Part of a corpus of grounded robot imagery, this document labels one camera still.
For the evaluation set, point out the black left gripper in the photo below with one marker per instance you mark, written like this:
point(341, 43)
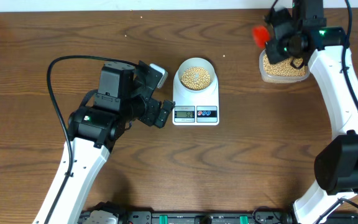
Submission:
point(151, 107)

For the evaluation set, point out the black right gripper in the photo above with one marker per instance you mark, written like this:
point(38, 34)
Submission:
point(271, 47)

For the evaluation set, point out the red measuring scoop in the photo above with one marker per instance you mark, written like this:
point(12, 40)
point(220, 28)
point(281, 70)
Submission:
point(261, 36)

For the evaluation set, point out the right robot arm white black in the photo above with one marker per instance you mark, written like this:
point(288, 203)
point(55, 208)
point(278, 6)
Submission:
point(302, 32)

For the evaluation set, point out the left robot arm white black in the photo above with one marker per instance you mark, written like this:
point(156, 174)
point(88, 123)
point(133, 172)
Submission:
point(124, 95)

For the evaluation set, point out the white digital kitchen scale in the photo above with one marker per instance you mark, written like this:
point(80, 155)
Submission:
point(195, 107)

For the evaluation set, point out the grey bowl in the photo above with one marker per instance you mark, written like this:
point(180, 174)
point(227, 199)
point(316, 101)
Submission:
point(196, 74)

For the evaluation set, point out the clear plastic container of beans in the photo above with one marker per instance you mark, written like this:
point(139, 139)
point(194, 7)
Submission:
point(282, 72)

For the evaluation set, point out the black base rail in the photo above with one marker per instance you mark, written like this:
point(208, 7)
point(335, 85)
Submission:
point(108, 212)

